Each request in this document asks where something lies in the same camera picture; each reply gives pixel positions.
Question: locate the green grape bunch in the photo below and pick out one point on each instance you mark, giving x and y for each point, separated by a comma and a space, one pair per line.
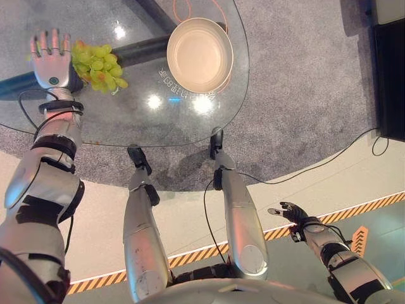
98, 68

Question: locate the left silver robot leg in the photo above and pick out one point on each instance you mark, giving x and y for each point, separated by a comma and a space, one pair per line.
144, 234

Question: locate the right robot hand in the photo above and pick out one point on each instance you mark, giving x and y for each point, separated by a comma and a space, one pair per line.
295, 212

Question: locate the silver robot torso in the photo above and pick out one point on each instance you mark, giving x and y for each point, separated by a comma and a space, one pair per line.
240, 293

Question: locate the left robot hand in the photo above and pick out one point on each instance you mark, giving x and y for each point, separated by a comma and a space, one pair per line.
50, 68

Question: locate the right silver robot leg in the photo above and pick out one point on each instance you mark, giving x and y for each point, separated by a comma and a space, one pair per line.
235, 209

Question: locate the dark table frame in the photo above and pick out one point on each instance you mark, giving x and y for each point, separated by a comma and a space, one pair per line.
95, 47

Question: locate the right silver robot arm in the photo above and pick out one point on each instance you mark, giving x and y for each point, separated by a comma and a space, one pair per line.
341, 263

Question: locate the grey carpet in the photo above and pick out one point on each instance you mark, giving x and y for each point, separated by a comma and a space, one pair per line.
284, 95

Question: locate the beige round plate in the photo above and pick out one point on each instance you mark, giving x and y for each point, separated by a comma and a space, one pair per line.
198, 54

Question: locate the orange floor arrow marker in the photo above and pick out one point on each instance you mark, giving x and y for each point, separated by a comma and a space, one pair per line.
359, 239

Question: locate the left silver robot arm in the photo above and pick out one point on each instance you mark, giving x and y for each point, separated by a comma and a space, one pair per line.
41, 177

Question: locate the yellow black hazard tape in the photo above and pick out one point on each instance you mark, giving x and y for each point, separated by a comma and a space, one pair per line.
253, 240

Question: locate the silver robot leg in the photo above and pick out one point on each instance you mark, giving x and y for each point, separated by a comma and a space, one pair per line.
235, 209
144, 234

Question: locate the black cabinet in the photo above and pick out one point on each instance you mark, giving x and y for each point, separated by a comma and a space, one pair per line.
389, 73

